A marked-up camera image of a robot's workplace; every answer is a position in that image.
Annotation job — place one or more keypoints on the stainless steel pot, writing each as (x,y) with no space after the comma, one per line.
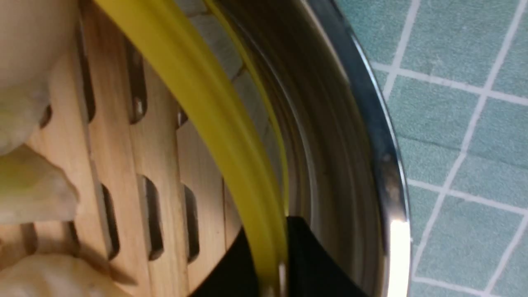
(346,175)

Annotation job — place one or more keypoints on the green checkered tablecloth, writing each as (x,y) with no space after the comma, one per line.
(454,75)

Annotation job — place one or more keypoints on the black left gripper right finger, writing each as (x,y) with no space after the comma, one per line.
(312,272)

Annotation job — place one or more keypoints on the pink dumpling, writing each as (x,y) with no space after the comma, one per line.
(56,275)

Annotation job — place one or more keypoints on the green dumpling far left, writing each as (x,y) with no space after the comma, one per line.
(21,110)

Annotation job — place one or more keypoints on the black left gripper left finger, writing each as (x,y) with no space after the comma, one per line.
(234,275)

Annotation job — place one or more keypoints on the yellow rimmed bamboo steamer basket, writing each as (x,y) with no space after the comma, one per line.
(160,119)

